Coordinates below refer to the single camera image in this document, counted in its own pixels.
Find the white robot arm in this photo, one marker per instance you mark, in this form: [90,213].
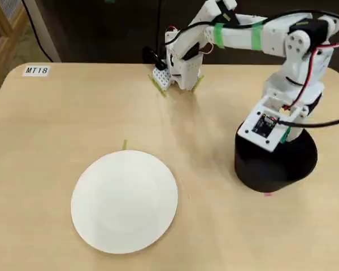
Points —
[237,36]

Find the white perforated base plate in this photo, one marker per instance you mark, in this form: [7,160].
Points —
[161,77]

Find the long green tape strip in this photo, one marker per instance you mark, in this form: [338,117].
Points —
[198,83]
[158,89]

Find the black bin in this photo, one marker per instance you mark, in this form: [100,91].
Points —
[271,172]

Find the wooden shelf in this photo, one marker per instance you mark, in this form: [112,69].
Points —
[5,42]

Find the short green tape mark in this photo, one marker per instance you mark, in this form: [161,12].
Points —
[125,144]

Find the white paper plate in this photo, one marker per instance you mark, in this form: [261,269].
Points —
[124,203]

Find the white MT18 label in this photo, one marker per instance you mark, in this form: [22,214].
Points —
[36,70]

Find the green tape band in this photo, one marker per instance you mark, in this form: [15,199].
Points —
[219,35]
[257,38]

